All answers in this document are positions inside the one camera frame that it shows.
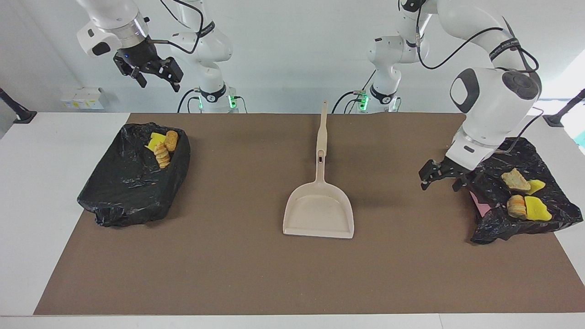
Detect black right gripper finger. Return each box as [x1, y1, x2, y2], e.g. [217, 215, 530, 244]
[113, 57, 148, 89]
[155, 57, 184, 93]

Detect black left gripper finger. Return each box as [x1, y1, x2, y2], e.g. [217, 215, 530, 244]
[419, 159, 443, 191]
[452, 168, 486, 192]

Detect pale bread chunk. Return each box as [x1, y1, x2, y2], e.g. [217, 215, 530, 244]
[501, 168, 532, 192]

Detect striped bread roll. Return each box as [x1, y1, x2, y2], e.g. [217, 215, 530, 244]
[507, 195, 528, 219]

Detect golden croissant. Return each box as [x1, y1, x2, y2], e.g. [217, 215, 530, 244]
[153, 142, 171, 169]

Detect beige hand brush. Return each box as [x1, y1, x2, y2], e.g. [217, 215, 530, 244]
[316, 101, 329, 156]

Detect beige plastic dustpan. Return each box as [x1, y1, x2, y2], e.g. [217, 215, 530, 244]
[282, 149, 355, 239]

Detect pink plastic bin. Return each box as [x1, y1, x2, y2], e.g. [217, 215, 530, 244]
[469, 191, 490, 218]

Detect crumpled black trash bag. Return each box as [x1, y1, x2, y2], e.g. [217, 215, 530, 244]
[453, 137, 584, 244]

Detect black bag lined bin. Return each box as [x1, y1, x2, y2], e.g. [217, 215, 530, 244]
[77, 122, 191, 228]

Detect brown table mat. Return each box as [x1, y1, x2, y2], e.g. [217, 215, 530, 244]
[34, 113, 585, 316]

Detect black base cable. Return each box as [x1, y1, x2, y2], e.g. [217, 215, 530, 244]
[332, 90, 366, 114]
[177, 88, 202, 113]

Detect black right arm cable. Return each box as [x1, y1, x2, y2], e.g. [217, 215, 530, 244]
[149, 0, 204, 55]

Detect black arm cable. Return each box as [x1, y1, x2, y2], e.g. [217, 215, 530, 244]
[149, 0, 204, 55]
[415, 0, 544, 154]

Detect white wall socket boxes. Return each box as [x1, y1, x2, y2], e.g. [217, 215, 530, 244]
[60, 88, 105, 110]

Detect black camera stand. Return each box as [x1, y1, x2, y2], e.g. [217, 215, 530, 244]
[0, 88, 37, 124]
[543, 89, 585, 127]

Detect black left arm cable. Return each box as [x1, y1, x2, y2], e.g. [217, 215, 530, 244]
[415, 0, 544, 154]

